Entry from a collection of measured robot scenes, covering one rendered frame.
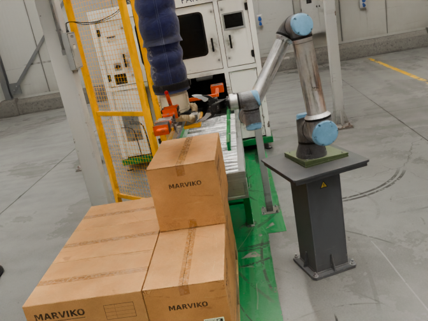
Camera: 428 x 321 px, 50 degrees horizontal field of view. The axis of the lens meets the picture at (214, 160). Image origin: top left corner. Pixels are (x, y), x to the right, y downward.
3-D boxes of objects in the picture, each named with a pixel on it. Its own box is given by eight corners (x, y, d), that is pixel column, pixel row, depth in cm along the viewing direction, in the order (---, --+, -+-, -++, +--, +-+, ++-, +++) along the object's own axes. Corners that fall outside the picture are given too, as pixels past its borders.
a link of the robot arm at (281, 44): (283, 12, 266) (232, 118, 275) (290, 10, 254) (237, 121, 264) (300, 21, 269) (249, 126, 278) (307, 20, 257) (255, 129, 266)
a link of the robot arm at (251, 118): (258, 126, 266) (255, 105, 263) (264, 129, 255) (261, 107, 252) (243, 129, 265) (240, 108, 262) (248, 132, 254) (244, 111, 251)
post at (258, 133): (265, 209, 408) (248, 99, 377) (273, 208, 407) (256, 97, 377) (266, 213, 402) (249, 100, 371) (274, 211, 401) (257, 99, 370)
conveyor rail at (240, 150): (236, 122, 560) (234, 107, 554) (241, 121, 559) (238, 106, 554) (242, 196, 341) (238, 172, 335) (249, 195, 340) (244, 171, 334)
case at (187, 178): (173, 193, 332) (162, 141, 320) (228, 185, 328) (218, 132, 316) (160, 232, 275) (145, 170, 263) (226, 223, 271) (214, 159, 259)
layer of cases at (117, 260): (104, 253, 349) (91, 206, 337) (234, 235, 341) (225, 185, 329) (44, 372, 236) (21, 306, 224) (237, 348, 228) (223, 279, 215)
